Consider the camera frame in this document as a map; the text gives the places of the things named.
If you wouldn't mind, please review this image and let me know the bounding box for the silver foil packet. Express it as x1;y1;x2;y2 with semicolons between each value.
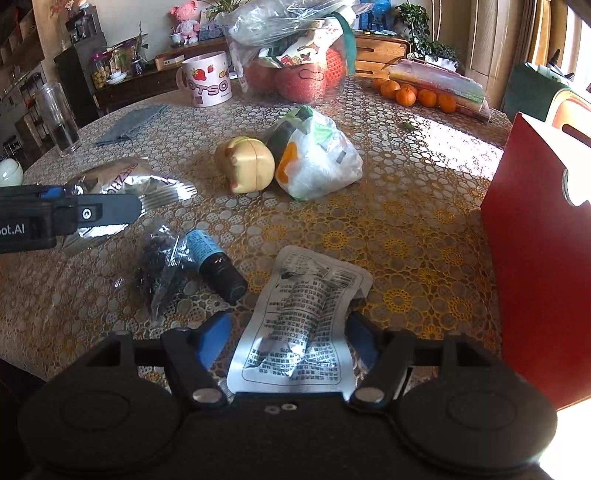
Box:
61;157;199;257

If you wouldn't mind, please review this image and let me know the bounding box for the red cardboard box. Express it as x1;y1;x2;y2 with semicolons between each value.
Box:
480;112;591;412

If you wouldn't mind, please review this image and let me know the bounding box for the potted green tree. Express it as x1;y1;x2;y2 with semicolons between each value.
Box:
394;2;461;64

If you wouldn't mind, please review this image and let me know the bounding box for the white bowl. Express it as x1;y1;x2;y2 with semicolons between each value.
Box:
0;156;24;188

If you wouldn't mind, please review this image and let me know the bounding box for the tall glass bottle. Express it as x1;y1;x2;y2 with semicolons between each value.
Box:
34;82;83;158

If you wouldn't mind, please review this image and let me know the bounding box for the white strawberry mug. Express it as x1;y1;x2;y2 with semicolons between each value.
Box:
177;51;232;109

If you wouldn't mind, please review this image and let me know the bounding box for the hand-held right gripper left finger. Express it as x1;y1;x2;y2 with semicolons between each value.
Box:
85;311;234;408

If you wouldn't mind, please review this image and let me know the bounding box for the grey folded cloth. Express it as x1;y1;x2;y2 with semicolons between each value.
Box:
94;103;171;147

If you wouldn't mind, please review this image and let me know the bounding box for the black bottle with blue label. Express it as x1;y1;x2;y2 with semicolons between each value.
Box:
184;229;249;305

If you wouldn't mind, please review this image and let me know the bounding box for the clear bag of black bits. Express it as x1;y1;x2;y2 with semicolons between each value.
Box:
115;222;200;320

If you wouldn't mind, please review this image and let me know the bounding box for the blue picture card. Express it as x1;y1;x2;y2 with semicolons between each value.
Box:
359;0;393;31

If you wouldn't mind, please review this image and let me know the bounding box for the stack of pastel folders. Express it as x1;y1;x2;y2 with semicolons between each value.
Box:
388;58;491;123

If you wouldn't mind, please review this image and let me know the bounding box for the grass plant in vase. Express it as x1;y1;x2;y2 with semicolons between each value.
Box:
111;21;151;77

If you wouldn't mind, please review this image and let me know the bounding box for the wooden television cabinet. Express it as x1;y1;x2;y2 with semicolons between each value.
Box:
92;33;413;112

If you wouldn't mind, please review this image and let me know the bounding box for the pink plush doll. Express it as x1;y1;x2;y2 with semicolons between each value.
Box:
169;2;202;45

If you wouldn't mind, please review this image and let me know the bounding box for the white printed sachet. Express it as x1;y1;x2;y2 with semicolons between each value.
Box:
226;246;374;402

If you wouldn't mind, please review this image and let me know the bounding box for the small wooden box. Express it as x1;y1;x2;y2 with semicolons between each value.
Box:
154;52;186;71

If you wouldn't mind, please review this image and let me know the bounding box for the green chair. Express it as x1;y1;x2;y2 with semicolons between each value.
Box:
501;61;591;149

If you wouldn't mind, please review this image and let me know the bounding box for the yellow animal toy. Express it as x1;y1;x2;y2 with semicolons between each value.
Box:
214;135;277;195

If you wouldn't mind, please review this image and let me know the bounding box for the jar of yellow snacks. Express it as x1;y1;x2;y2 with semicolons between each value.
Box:
89;50;115;90

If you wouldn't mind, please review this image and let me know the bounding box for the lace covered desktop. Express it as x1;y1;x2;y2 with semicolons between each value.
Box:
0;75;514;386

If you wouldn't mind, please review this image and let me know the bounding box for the dark side cabinet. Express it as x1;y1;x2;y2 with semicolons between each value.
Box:
52;43;110;126

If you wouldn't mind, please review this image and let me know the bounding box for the clear plastic bag of fruit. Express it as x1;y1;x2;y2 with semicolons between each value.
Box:
225;0;357;105

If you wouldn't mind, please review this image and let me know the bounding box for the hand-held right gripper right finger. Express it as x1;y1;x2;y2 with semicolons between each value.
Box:
346;313;496;411

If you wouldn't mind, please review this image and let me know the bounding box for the white plastic bag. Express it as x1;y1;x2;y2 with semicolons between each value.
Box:
265;104;365;202

